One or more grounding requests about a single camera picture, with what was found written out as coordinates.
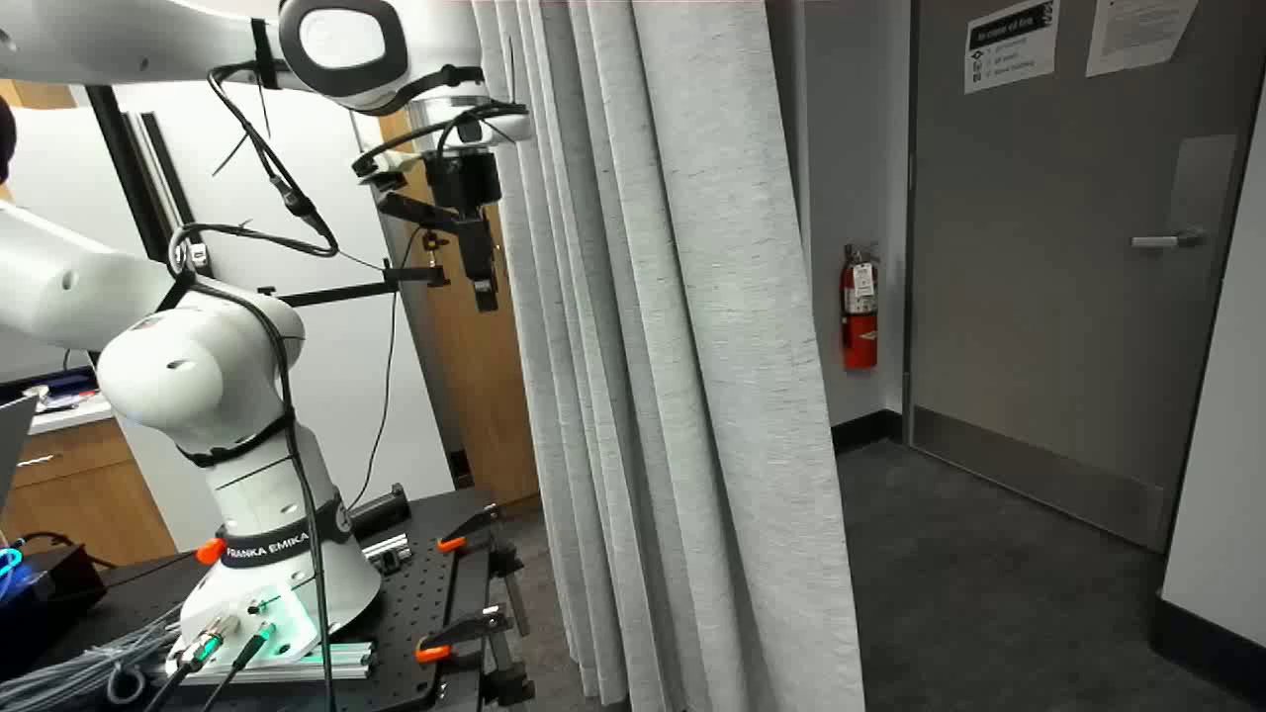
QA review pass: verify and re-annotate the wooden cabinet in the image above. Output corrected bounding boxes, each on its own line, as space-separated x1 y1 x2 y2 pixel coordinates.
0 414 176 568

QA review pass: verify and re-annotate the green plug connector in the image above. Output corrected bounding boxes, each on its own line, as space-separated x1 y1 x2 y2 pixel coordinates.
233 620 283 665
176 624 229 674

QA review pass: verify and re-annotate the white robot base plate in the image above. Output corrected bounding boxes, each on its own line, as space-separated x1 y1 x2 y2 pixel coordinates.
182 637 378 694

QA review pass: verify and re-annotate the black equipment box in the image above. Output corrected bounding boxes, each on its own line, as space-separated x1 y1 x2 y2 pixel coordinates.
0 547 109 675

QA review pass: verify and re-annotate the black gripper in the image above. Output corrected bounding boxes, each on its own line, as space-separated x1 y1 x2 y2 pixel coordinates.
432 144 505 316

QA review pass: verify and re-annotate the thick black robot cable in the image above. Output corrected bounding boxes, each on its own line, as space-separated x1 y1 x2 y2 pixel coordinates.
164 54 345 712

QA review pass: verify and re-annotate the black cylinder handle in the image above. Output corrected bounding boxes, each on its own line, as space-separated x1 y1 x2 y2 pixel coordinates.
345 481 414 537

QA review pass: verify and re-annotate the thin black hanging cable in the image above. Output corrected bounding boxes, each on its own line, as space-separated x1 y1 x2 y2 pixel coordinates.
345 229 407 513

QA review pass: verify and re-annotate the silver door handle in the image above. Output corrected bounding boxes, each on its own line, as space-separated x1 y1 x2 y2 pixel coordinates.
1126 132 1240 257

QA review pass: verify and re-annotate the grey laptop lid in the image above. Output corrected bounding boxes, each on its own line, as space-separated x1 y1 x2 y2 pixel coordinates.
0 392 40 513

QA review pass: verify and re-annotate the grey cable bundle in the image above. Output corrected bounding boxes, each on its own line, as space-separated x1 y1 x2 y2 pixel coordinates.
0 610 182 712

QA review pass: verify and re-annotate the paper sign with black header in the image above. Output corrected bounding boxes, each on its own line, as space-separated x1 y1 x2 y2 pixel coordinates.
960 0 1064 98

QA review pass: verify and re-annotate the blue cable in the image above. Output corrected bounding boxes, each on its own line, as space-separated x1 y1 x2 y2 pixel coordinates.
0 547 31 607

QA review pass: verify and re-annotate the red fire extinguisher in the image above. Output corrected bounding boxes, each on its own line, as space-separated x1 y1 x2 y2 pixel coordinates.
833 240 886 374

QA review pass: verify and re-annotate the grey fabric curtain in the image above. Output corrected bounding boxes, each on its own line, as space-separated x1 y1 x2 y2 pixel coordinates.
468 0 873 712

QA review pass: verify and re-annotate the grey door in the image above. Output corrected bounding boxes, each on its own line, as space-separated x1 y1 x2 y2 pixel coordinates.
904 0 1266 554

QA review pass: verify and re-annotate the black metal frame rail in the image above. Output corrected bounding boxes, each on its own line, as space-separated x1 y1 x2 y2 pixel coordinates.
84 83 191 269

